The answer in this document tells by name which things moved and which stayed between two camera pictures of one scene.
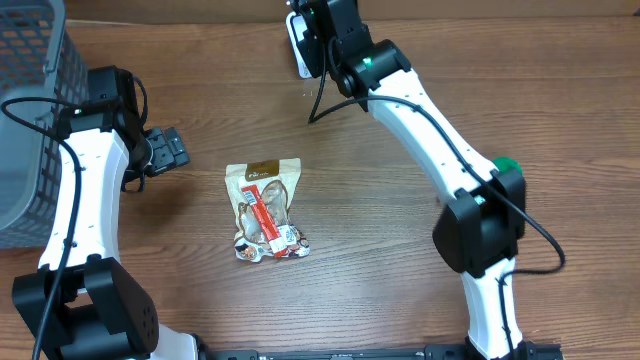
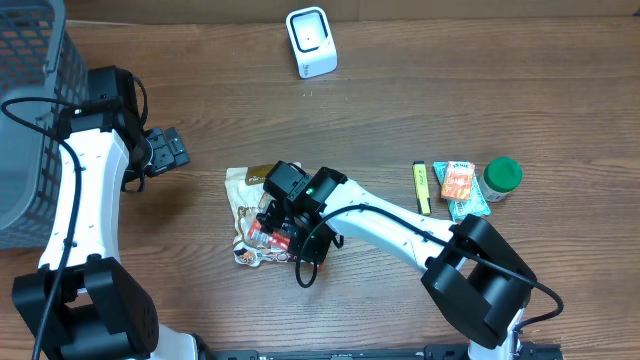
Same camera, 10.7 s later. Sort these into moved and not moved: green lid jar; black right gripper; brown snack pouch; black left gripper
Moved: black right gripper
Not moved: brown snack pouch; black left gripper; green lid jar
